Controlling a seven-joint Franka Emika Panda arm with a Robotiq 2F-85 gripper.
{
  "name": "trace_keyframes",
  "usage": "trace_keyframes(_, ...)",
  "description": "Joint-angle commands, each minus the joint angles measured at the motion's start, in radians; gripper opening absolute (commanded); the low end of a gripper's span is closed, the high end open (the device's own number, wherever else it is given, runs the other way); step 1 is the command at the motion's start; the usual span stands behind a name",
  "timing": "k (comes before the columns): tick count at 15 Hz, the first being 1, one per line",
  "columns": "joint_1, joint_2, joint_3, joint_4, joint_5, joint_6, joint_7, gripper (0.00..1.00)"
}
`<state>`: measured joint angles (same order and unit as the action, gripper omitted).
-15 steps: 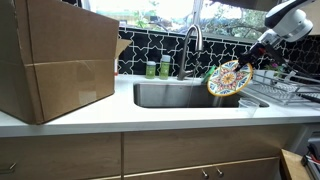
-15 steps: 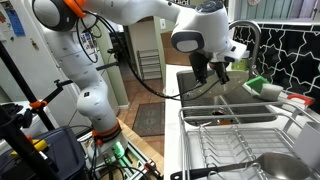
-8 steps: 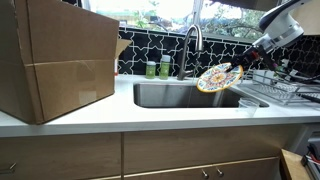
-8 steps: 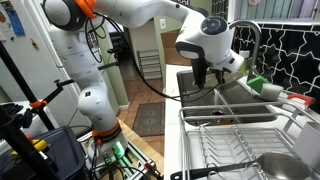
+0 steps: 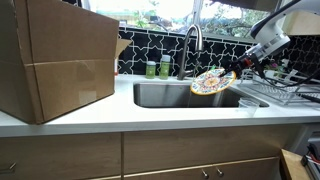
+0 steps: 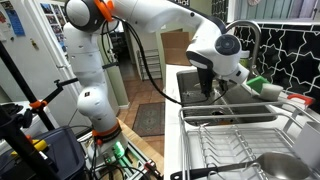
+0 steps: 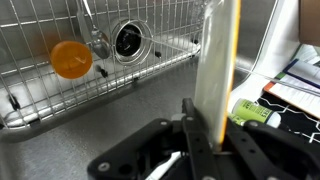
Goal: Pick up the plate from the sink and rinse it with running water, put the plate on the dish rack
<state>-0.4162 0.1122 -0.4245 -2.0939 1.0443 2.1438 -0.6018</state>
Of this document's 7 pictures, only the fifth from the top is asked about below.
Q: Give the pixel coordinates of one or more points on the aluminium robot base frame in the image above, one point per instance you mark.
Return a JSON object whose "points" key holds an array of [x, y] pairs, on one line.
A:
{"points": [[313, 160]]}

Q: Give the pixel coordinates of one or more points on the wooden cabinet door with knobs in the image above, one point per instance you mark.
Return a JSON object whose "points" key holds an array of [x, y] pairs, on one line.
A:
{"points": [[166, 175]]}

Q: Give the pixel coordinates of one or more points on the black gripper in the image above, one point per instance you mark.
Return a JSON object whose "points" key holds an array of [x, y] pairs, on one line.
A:
{"points": [[251, 61]]}

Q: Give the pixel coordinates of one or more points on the brown cardboard box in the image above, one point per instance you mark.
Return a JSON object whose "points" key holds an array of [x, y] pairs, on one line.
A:
{"points": [[66, 66]]}

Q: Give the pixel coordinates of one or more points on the round patterned ceramic plate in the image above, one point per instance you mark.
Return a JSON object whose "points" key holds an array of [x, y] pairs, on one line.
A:
{"points": [[210, 82]]}

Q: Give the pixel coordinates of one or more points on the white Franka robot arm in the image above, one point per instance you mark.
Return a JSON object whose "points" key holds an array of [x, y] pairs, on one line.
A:
{"points": [[273, 33]]}

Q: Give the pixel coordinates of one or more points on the round metal cabinet knob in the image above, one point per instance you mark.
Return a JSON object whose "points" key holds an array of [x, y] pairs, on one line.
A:
{"points": [[205, 173], [219, 172]]}

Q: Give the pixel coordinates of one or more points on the tall green soap bottle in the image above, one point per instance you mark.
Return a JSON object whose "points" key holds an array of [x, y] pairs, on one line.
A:
{"points": [[165, 68]]}

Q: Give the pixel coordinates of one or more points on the stainless steel sink basin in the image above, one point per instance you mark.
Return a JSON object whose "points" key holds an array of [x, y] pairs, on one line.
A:
{"points": [[160, 95]]}

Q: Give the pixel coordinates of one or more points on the short green soap bottle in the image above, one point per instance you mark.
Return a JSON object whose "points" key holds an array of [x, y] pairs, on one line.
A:
{"points": [[150, 70]]}

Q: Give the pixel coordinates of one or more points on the plain wooden cabinet panel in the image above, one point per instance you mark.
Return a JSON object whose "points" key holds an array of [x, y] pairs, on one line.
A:
{"points": [[200, 146]]}

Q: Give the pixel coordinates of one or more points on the clear plastic cup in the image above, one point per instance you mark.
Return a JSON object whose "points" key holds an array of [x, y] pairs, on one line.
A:
{"points": [[248, 107]]}

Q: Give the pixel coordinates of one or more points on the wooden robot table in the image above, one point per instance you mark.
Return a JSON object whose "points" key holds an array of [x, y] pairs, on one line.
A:
{"points": [[293, 166]]}

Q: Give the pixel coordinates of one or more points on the kitchen window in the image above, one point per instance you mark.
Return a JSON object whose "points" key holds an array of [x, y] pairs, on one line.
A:
{"points": [[166, 10]]}

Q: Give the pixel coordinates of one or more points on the curved steel kitchen faucet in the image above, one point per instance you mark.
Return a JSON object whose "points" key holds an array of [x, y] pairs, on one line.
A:
{"points": [[199, 36]]}

